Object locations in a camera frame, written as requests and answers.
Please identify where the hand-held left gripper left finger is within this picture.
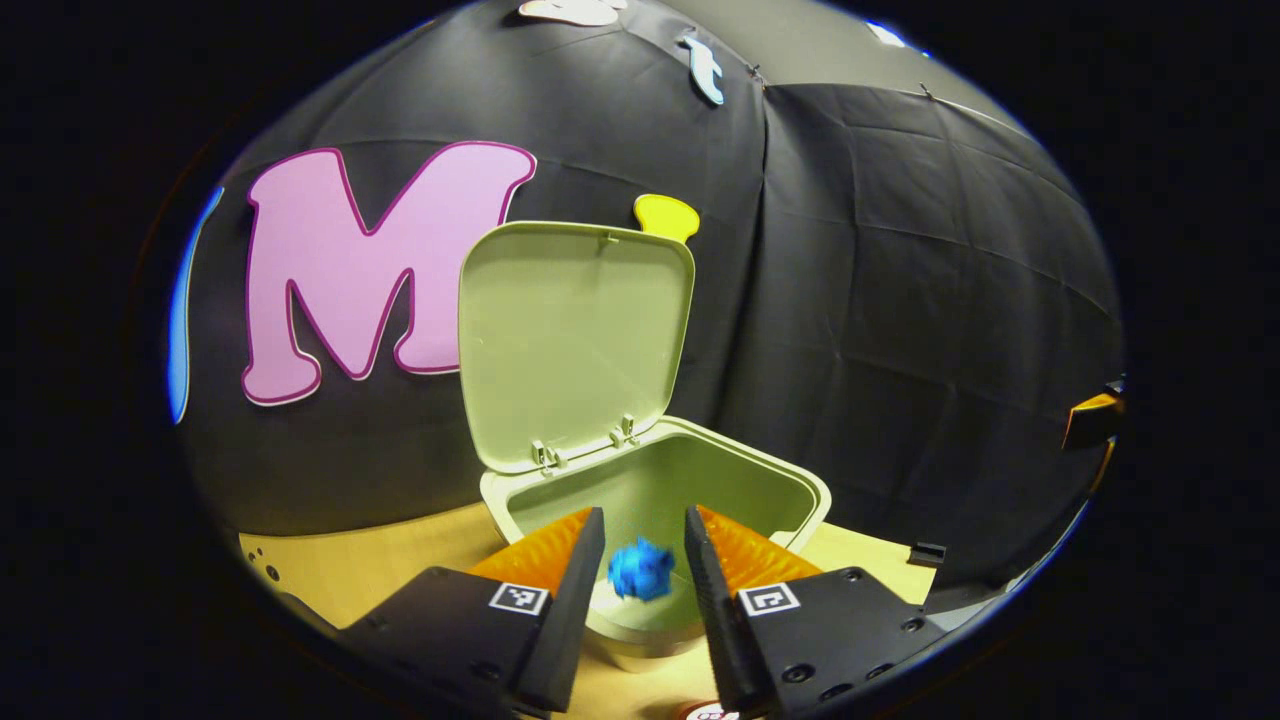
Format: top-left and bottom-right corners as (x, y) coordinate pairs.
(340, 507), (607, 716)

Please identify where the blue paper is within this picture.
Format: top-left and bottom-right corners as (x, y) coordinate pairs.
(607, 537), (676, 603)

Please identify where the wooden desktop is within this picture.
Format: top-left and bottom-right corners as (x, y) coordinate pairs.
(238, 500), (941, 720)

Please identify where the pale green desktop garbage bin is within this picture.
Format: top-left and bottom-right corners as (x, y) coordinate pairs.
(458, 220), (833, 673)

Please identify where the black backdrop cloth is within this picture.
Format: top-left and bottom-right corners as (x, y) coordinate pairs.
(165, 0), (1126, 591)

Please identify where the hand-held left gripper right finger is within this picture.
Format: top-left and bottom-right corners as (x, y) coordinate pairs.
(684, 505), (946, 716)

